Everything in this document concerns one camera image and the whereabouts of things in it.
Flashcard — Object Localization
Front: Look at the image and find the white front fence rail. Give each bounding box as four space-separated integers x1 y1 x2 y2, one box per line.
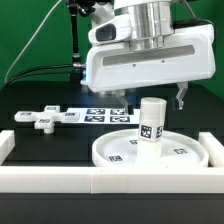
0 166 224 194

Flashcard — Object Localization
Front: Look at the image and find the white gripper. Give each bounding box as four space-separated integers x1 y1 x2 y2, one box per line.
86 15 215 115

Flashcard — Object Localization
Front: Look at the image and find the white round table top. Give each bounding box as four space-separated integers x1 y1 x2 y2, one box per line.
92 129 209 168

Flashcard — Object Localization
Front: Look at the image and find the white fence rail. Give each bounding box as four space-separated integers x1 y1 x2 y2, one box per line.
0 130 15 166
198 132 224 168
0 166 224 194

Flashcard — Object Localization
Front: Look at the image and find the grey cable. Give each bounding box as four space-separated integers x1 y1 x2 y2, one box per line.
3 0 64 85

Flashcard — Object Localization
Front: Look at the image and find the black cable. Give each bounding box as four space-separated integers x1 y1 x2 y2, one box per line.
4 64 75 88

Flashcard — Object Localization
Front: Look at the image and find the white left fence rail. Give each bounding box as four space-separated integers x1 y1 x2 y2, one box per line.
0 130 15 166

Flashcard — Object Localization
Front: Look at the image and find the white right fence rail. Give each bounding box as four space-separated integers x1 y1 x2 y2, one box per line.
198 132 224 168

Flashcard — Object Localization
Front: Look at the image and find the white marker sheet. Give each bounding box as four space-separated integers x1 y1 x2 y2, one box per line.
61 108 140 124

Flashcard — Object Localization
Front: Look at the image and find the white cross-shaped table base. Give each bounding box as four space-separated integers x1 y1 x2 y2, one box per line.
14 105 80 134

